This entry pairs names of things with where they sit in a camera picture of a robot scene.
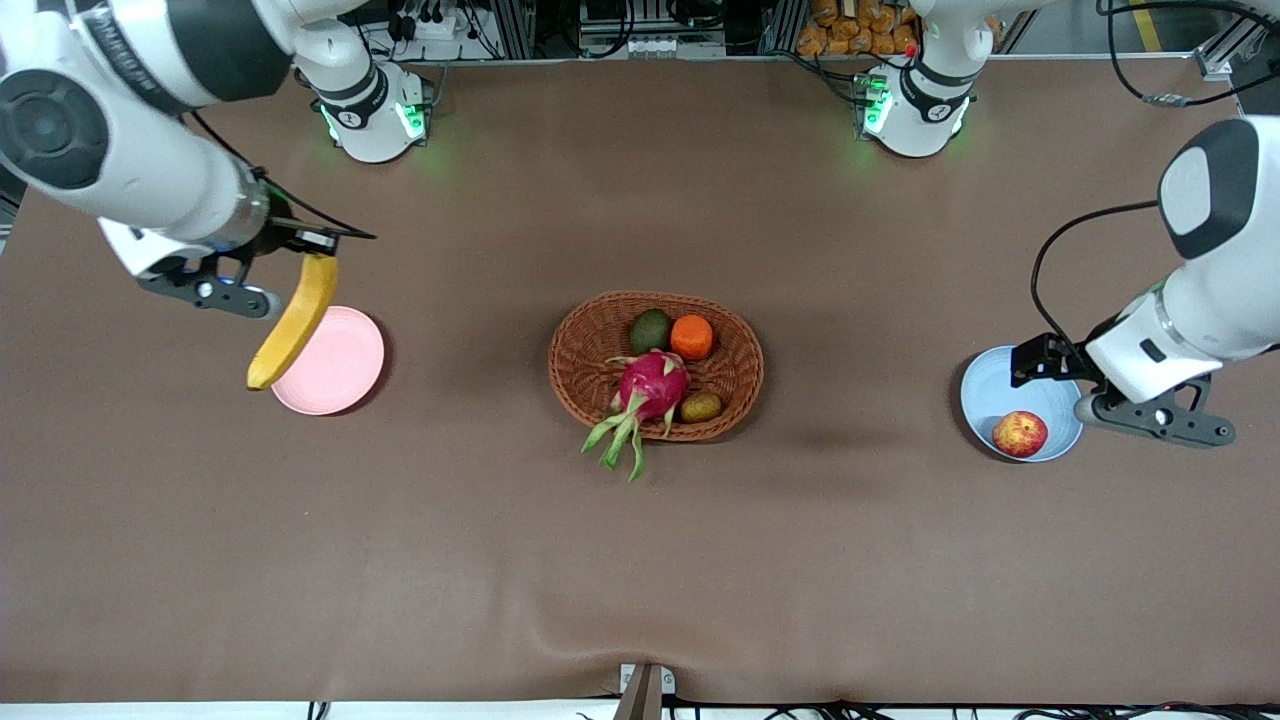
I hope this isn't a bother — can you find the red yellow apple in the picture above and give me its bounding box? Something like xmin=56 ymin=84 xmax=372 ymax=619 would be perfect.
xmin=992 ymin=410 xmax=1050 ymax=459

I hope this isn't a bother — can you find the yellow banana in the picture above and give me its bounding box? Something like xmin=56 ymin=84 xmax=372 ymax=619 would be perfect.
xmin=246 ymin=253 xmax=340 ymax=392

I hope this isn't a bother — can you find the light blue bowl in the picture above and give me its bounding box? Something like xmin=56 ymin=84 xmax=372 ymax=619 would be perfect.
xmin=960 ymin=345 xmax=1086 ymax=463

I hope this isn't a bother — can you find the pink round plate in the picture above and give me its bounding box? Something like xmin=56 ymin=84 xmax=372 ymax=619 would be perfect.
xmin=270 ymin=306 xmax=386 ymax=416

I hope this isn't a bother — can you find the white power strip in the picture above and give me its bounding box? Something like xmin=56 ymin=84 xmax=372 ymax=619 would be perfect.
xmin=395 ymin=0 xmax=458 ymax=43

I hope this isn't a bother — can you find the brown wicker basket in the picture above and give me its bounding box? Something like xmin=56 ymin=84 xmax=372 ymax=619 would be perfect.
xmin=548 ymin=290 xmax=765 ymax=443

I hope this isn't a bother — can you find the orange fruit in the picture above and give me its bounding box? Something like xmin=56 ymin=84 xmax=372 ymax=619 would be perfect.
xmin=669 ymin=314 xmax=715 ymax=362

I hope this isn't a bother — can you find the dark green avocado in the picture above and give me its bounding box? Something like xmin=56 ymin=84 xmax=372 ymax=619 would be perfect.
xmin=629 ymin=308 xmax=674 ymax=355

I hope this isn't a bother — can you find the pink dragon fruit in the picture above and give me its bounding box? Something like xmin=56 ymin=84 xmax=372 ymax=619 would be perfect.
xmin=581 ymin=348 xmax=692 ymax=483

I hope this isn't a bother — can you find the brown table cloth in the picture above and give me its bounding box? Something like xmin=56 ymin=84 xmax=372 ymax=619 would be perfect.
xmin=0 ymin=55 xmax=1280 ymax=706

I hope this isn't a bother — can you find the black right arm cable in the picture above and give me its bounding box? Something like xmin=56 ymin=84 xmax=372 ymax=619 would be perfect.
xmin=188 ymin=108 xmax=378 ymax=243

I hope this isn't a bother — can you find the black cable with metal connector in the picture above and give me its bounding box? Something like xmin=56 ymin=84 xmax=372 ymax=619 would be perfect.
xmin=1098 ymin=0 xmax=1280 ymax=109

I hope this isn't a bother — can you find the aluminium frame profile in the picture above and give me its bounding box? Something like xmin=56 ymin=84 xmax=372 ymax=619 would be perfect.
xmin=1195 ymin=25 xmax=1280 ymax=83

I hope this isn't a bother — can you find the metal bracket at table edge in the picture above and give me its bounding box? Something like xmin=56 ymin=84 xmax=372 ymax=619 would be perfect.
xmin=612 ymin=663 xmax=677 ymax=720

